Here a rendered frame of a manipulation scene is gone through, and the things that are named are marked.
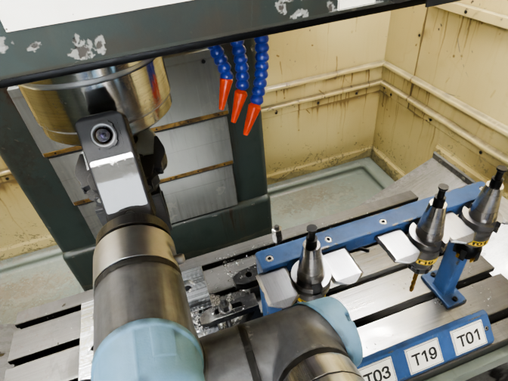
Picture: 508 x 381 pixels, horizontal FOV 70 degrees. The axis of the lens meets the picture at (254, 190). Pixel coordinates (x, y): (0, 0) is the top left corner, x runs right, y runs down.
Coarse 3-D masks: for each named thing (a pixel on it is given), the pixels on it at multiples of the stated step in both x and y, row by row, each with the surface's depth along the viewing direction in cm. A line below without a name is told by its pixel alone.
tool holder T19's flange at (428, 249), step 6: (414, 228) 63; (444, 228) 63; (408, 234) 63; (414, 234) 62; (444, 234) 62; (414, 240) 62; (420, 240) 61; (444, 240) 61; (420, 246) 61; (426, 246) 60; (432, 246) 60; (438, 246) 62; (444, 246) 61; (426, 252) 61; (432, 252) 61
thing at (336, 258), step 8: (344, 248) 63; (328, 256) 61; (336, 256) 61; (344, 256) 61; (328, 264) 60; (336, 264) 60; (344, 264) 60; (352, 264) 60; (336, 272) 59; (344, 272) 59; (352, 272) 59; (360, 272) 58; (336, 280) 58; (344, 280) 58; (352, 280) 58
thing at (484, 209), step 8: (488, 184) 60; (480, 192) 62; (488, 192) 60; (496, 192) 59; (480, 200) 62; (488, 200) 61; (496, 200) 60; (472, 208) 64; (480, 208) 62; (488, 208) 61; (496, 208) 61; (472, 216) 64; (480, 216) 63; (488, 216) 62; (496, 216) 62
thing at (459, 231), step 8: (448, 216) 66; (456, 216) 66; (448, 224) 65; (456, 224) 64; (464, 224) 64; (448, 232) 63; (456, 232) 63; (464, 232) 63; (472, 232) 63; (448, 240) 62; (456, 240) 62; (464, 240) 62; (472, 240) 62
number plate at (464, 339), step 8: (480, 320) 78; (464, 328) 77; (472, 328) 77; (480, 328) 77; (456, 336) 76; (464, 336) 77; (472, 336) 77; (480, 336) 77; (456, 344) 76; (464, 344) 77; (472, 344) 77; (480, 344) 77; (456, 352) 76
